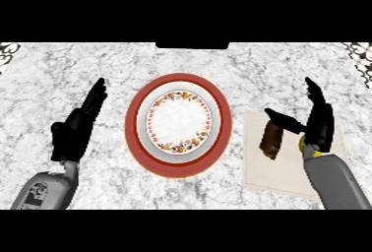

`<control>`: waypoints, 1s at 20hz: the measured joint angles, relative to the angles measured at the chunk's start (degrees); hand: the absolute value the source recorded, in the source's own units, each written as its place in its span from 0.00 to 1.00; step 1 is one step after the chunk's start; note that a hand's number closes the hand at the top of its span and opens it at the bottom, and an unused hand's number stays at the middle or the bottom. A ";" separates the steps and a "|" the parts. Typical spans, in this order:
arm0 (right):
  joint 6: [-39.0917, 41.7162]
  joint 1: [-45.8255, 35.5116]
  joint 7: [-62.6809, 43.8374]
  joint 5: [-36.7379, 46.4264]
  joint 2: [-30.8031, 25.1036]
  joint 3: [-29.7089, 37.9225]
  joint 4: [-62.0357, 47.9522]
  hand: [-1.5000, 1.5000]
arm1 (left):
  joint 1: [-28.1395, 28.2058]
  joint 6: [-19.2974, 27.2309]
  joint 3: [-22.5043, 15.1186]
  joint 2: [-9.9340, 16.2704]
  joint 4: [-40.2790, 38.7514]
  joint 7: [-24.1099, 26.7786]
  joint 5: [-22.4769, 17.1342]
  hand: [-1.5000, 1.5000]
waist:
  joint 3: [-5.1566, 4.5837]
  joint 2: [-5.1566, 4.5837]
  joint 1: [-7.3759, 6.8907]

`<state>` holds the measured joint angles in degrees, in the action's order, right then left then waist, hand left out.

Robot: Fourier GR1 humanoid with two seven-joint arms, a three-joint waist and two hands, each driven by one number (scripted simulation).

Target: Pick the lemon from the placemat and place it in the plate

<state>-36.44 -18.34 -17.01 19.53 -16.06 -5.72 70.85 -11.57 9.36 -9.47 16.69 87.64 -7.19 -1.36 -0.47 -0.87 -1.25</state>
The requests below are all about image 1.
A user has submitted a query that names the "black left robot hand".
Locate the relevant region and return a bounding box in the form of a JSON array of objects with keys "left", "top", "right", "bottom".
[{"left": 49, "top": 77, "right": 109, "bottom": 163}]

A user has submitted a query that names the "black appliance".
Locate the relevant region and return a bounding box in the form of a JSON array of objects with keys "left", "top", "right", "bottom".
[{"left": 153, "top": 41, "right": 232, "bottom": 50}]

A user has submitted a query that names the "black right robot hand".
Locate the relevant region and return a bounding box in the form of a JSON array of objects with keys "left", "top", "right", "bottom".
[{"left": 263, "top": 76, "right": 335, "bottom": 154}]

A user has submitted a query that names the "brown oblong food item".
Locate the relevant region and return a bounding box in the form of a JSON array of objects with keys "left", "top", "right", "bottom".
[{"left": 258, "top": 119, "right": 285, "bottom": 161}]

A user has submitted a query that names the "red-rimmed floral white plate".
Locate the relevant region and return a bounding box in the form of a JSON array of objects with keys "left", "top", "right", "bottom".
[{"left": 124, "top": 72, "right": 233, "bottom": 179}]

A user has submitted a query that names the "yellow lemon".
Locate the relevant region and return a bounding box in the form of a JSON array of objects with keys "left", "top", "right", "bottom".
[{"left": 298, "top": 134, "right": 325, "bottom": 158}]

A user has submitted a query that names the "black white patterned panel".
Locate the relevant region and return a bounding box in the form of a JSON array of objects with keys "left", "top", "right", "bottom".
[
  {"left": 0, "top": 42, "right": 22, "bottom": 75},
  {"left": 341, "top": 42, "right": 372, "bottom": 90}
]

